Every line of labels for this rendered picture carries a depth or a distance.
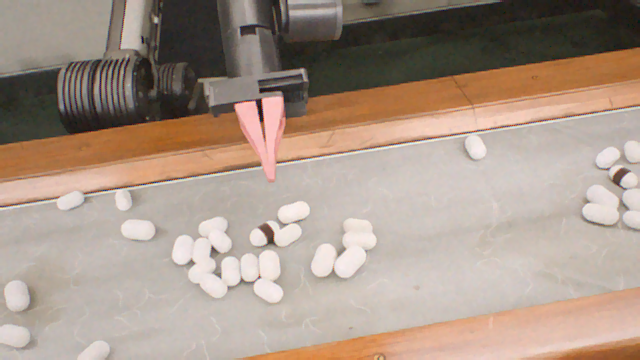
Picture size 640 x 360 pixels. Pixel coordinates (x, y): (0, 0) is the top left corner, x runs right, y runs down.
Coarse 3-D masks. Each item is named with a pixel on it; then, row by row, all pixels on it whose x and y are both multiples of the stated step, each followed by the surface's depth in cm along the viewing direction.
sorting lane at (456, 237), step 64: (512, 128) 76; (576, 128) 75; (192, 192) 72; (256, 192) 71; (320, 192) 69; (384, 192) 68; (448, 192) 67; (512, 192) 66; (576, 192) 65; (0, 256) 66; (64, 256) 65; (128, 256) 64; (256, 256) 62; (384, 256) 60; (448, 256) 59; (512, 256) 59; (576, 256) 58; (0, 320) 58; (64, 320) 57; (128, 320) 57; (192, 320) 56; (256, 320) 55; (320, 320) 54; (384, 320) 54; (448, 320) 53
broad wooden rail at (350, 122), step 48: (336, 96) 82; (384, 96) 81; (432, 96) 80; (480, 96) 78; (528, 96) 77; (576, 96) 77; (624, 96) 78; (48, 144) 79; (96, 144) 78; (144, 144) 77; (192, 144) 76; (240, 144) 75; (288, 144) 75; (336, 144) 75; (384, 144) 76; (0, 192) 73; (48, 192) 73; (96, 192) 73
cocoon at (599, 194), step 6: (594, 186) 63; (600, 186) 63; (588, 192) 63; (594, 192) 62; (600, 192) 62; (606, 192) 62; (588, 198) 63; (594, 198) 62; (600, 198) 62; (606, 198) 61; (612, 198) 61; (606, 204) 61; (612, 204) 61; (618, 204) 61
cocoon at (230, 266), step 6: (228, 258) 59; (234, 258) 59; (222, 264) 59; (228, 264) 59; (234, 264) 59; (222, 270) 59; (228, 270) 58; (234, 270) 58; (240, 270) 59; (222, 276) 58; (228, 276) 58; (234, 276) 58; (240, 276) 58; (228, 282) 58; (234, 282) 58
